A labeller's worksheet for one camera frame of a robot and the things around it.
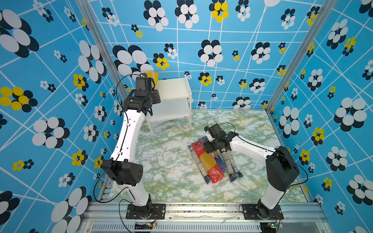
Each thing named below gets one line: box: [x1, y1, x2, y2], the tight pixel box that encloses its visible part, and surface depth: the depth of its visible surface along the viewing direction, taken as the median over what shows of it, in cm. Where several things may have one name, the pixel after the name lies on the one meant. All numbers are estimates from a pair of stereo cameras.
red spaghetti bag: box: [191, 139, 225, 184], surface depth 86 cm
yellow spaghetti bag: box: [143, 70, 159, 85], surface depth 87 cm
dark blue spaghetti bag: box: [213, 151, 227, 173], surface depth 89 cm
